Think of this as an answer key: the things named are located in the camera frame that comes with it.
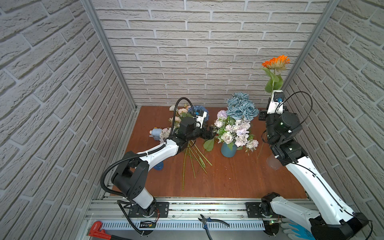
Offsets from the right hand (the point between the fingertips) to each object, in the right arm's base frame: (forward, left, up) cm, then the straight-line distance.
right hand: (273, 97), depth 62 cm
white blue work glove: (-46, -9, -42) cm, 63 cm away
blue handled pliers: (-37, +32, -43) cm, 65 cm away
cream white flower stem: (+39, +49, -42) cm, 76 cm away
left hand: (+3, +23, -21) cm, 32 cm away
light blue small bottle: (+11, +59, -36) cm, 70 cm away
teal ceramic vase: (-5, +15, -38) cm, 41 cm away
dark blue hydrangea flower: (+30, +30, -34) cm, 55 cm away
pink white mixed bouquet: (-5, +17, -16) cm, 24 cm away
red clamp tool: (-36, +83, -42) cm, 100 cm away
